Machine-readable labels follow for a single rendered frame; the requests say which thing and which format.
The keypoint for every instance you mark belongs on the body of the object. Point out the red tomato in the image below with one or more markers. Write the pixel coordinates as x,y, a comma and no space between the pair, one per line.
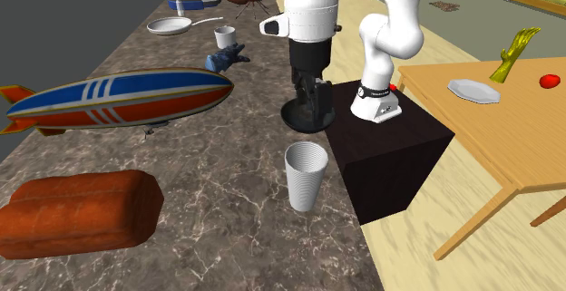
550,81

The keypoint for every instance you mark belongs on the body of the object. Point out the black bowl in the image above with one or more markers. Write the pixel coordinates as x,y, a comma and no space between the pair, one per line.
295,121

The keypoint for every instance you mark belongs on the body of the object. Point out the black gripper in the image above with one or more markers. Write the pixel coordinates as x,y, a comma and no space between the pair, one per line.
311,56

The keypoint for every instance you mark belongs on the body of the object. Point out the blue glove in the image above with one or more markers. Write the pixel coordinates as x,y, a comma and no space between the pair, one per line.
221,60

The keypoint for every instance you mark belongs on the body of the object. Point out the white ribbed cup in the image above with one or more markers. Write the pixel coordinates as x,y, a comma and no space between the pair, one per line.
305,179

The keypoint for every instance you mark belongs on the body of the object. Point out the dark robot stand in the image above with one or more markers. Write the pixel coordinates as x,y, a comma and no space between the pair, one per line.
389,157

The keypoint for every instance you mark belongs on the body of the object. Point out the white frying pan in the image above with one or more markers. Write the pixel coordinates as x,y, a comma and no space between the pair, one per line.
170,26

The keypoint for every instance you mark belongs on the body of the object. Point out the brown bread loaf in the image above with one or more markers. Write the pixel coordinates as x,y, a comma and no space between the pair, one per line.
75,212

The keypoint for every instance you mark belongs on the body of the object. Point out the yellow hand figure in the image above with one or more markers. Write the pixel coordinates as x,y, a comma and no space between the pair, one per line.
513,56

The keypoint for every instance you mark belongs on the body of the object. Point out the small white bottle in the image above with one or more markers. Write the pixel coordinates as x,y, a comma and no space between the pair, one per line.
180,7

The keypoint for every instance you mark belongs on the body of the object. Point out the white plate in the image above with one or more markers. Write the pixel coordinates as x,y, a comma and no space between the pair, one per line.
474,91

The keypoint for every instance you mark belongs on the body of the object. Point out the wooden table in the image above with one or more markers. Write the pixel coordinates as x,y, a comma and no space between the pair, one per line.
522,131

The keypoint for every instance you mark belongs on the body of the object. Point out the brown floor mat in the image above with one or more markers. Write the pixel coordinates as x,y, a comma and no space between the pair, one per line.
444,6

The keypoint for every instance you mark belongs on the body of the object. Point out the blue red toy airship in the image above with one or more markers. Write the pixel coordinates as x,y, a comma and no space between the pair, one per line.
132,98

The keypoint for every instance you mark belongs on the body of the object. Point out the white mug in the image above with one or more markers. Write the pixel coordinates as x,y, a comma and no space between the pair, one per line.
224,39

